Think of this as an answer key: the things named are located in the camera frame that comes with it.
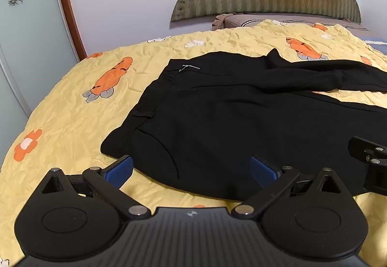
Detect black pants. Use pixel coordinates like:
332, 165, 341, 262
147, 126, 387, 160
100, 48, 387, 201

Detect brown wooden door frame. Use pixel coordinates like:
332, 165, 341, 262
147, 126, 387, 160
52, 0, 88, 59

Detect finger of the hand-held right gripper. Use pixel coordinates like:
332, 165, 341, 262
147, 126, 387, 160
348, 135, 387, 195

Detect brown striped pillow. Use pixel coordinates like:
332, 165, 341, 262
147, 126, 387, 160
211, 12, 370, 32

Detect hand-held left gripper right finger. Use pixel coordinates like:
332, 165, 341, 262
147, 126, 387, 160
231, 156, 343, 220

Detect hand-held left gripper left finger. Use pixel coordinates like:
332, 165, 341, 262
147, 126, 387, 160
42, 155, 151, 220

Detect yellow carrot print blanket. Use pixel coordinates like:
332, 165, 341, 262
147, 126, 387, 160
0, 19, 387, 267

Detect frosted glass flower door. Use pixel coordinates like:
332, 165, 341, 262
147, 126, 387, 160
0, 0, 82, 171

